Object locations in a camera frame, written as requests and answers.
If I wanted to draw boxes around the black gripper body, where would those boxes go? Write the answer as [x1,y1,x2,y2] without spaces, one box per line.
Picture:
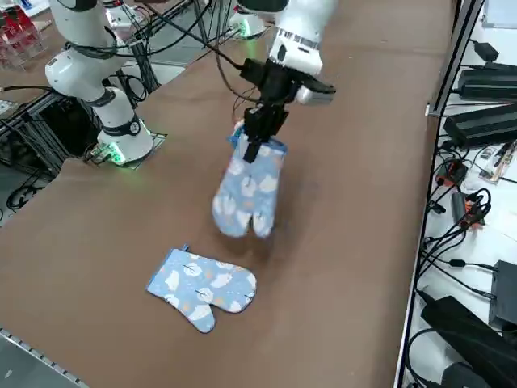
[241,57,307,108]

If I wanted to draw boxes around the blue patterned oven mitt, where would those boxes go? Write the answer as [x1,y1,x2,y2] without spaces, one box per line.
[145,242,258,335]
[211,128,290,240]

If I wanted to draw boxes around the orange black usb hub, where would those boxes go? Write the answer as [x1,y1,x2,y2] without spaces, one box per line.
[435,158,469,188]

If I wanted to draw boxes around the slim black power adapter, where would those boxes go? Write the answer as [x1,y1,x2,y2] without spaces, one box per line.
[449,191,469,224]

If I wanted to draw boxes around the ribbed power adapter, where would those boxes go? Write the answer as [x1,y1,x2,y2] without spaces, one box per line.
[443,103,517,149]

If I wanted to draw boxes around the flat black power adapter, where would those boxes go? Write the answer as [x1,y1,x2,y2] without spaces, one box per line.
[457,62,517,102]

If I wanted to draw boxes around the small black power adapter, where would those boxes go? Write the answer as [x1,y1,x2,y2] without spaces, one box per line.
[472,40,501,62]

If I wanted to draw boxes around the printed paper packets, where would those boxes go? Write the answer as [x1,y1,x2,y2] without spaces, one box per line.
[478,139,517,183]

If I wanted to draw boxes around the clear acrylic shelf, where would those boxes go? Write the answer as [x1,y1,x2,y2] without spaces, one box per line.
[0,7,53,73]

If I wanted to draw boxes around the black box device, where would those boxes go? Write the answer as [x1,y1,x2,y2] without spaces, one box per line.
[487,259,517,329]

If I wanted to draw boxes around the large black power adapter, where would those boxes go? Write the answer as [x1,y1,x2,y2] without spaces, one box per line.
[419,294,517,388]

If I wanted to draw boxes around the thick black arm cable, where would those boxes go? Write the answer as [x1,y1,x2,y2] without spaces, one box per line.
[149,0,262,104]

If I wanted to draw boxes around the aluminium camera post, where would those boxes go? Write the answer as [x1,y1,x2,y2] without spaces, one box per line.
[427,0,485,118]

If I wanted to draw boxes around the black metal frame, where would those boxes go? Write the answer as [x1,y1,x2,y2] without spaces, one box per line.
[0,86,102,179]

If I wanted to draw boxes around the aluminium table edge rail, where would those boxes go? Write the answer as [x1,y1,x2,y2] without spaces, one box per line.
[0,326,84,388]

